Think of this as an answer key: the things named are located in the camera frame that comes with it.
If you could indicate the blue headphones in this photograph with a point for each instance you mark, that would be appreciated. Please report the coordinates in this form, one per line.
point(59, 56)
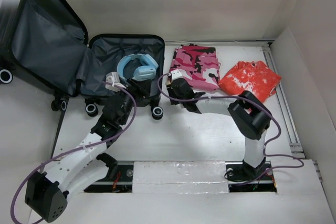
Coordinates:
point(147, 70)

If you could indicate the pink camouflage garment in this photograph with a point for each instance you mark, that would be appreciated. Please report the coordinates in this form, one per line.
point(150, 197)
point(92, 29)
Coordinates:
point(198, 65)

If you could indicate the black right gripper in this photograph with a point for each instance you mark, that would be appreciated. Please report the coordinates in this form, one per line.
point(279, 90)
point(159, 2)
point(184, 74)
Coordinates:
point(170, 89)

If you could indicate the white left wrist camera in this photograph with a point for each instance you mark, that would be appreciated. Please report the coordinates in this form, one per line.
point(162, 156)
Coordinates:
point(112, 80)

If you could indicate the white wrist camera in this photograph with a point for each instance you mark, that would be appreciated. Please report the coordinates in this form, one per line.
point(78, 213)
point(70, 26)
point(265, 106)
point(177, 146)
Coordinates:
point(175, 74)
point(112, 80)

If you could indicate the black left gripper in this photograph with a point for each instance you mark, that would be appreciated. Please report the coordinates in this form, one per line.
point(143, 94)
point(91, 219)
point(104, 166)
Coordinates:
point(144, 89)

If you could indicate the orange white garment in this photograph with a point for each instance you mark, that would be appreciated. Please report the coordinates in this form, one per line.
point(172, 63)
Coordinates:
point(255, 77)

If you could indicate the white foam base cover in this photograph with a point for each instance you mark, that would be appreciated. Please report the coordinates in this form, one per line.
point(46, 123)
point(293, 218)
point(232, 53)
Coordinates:
point(163, 177)

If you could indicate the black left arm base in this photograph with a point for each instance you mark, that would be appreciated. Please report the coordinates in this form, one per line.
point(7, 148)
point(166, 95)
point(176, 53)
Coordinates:
point(119, 177)

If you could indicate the black white space suitcase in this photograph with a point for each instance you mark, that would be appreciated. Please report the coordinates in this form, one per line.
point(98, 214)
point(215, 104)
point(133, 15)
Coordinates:
point(45, 43)

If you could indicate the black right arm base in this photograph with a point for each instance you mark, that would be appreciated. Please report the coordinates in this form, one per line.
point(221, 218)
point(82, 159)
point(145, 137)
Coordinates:
point(245, 180)

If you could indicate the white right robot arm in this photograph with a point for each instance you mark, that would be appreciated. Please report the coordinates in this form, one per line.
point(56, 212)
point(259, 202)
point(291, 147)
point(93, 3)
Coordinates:
point(248, 113)

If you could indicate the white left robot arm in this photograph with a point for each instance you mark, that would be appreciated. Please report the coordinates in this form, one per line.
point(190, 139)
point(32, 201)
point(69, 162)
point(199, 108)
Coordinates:
point(50, 185)

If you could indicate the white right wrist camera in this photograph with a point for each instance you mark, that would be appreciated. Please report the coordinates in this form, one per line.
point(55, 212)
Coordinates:
point(175, 74)

